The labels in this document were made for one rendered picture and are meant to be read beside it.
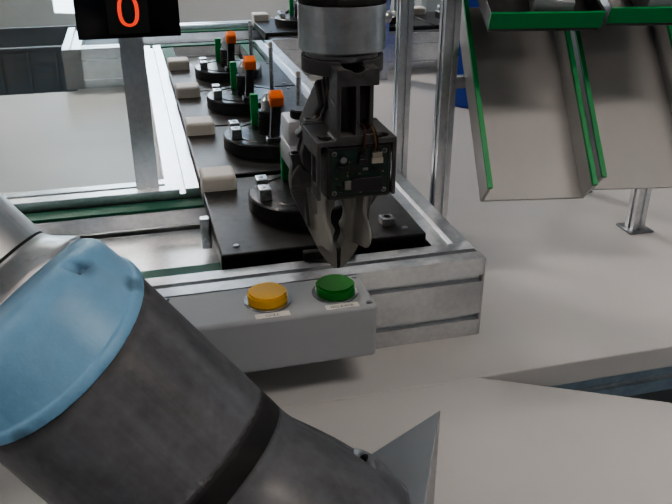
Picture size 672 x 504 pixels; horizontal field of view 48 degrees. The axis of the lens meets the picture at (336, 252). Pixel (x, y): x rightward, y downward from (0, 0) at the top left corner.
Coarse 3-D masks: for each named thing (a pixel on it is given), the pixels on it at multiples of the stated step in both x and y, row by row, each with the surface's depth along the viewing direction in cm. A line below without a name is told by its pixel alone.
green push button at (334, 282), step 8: (320, 280) 78; (328, 280) 78; (336, 280) 78; (344, 280) 78; (352, 280) 79; (320, 288) 77; (328, 288) 77; (336, 288) 77; (344, 288) 77; (352, 288) 77; (320, 296) 77; (328, 296) 76; (336, 296) 76; (344, 296) 76
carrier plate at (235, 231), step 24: (216, 192) 101; (240, 192) 101; (216, 216) 94; (240, 216) 94; (408, 216) 94; (216, 240) 88; (240, 240) 87; (264, 240) 87; (288, 240) 87; (312, 240) 87; (336, 240) 87; (384, 240) 88; (408, 240) 89; (240, 264) 85; (264, 264) 86
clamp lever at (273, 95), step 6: (270, 90) 108; (276, 90) 108; (270, 96) 107; (276, 96) 107; (282, 96) 107; (270, 102) 108; (276, 102) 108; (282, 102) 108; (270, 108) 110; (276, 108) 109; (270, 114) 110; (276, 114) 110; (270, 120) 111; (276, 120) 111; (270, 126) 111; (276, 126) 111; (270, 132) 112; (276, 132) 112
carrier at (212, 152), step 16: (256, 96) 119; (256, 112) 120; (192, 128) 123; (208, 128) 123; (224, 128) 127; (240, 128) 115; (256, 128) 120; (192, 144) 119; (208, 144) 119; (224, 144) 117; (240, 144) 113; (256, 144) 113; (272, 144) 113; (192, 160) 116; (208, 160) 112; (224, 160) 112; (240, 160) 112; (256, 160) 112; (272, 160) 112; (240, 176) 107
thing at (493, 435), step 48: (480, 384) 81; (528, 384) 81; (336, 432) 74; (384, 432) 74; (480, 432) 74; (528, 432) 74; (576, 432) 74; (624, 432) 74; (0, 480) 68; (480, 480) 68; (528, 480) 68; (576, 480) 68; (624, 480) 68
